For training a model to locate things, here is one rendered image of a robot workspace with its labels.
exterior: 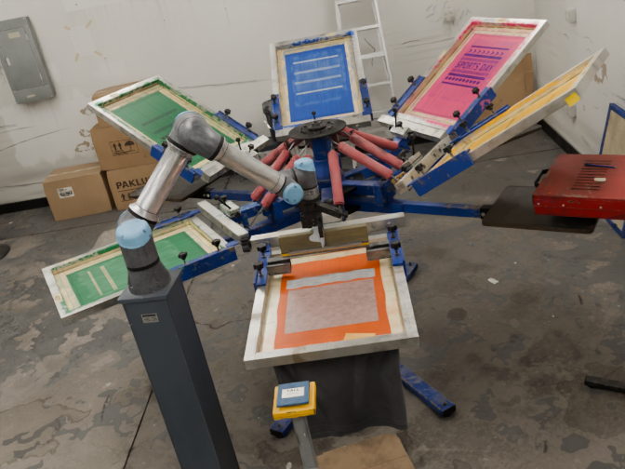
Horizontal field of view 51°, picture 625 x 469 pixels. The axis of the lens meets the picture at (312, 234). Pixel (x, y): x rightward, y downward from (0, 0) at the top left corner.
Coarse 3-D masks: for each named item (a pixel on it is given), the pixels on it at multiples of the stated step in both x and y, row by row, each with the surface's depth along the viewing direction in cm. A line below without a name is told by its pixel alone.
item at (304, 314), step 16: (304, 272) 274; (320, 272) 272; (304, 288) 262; (320, 288) 259; (288, 304) 253; (304, 304) 251; (320, 304) 249; (288, 320) 243; (304, 320) 241; (320, 320) 239; (288, 336) 234; (304, 336) 232; (320, 336) 230
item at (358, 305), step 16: (352, 256) 279; (336, 272) 269; (336, 288) 257; (352, 288) 255; (368, 288) 253; (336, 304) 247; (352, 304) 245; (368, 304) 243; (384, 304) 241; (336, 320) 237; (352, 320) 235; (368, 320) 233; (384, 320) 232; (336, 336) 228
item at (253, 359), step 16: (272, 256) 286; (304, 256) 286; (400, 272) 253; (400, 288) 242; (256, 304) 250; (400, 304) 235; (256, 320) 240; (256, 336) 231; (384, 336) 217; (400, 336) 216; (416, 336) 214; (256, 352) 223; (272, 352) 221; (288, 352) 219; (304, 352) 217; (320, 352) 217; (336, 352) 217; (352, 352) 217; (368, 352) 217
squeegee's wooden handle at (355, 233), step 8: (360, 224) 262; (304, 232) 264; (312, 232) 263; (328, 232) 262; (336, 232) 262; (344, 232) 262; (352, 232) 261; (360, 232) 261; (280, 240) 264; (288, 240) 264; (296, 240) 264; (304, 240) 263; (328, 240) 263; (336, 240) 263; (344, 240) 263; (352, 240) 263; (360, 240) 263; (368, 240) 263; (280, 248) 265; (288, 248) 265; (296, 248) 265; (304, 248) 265
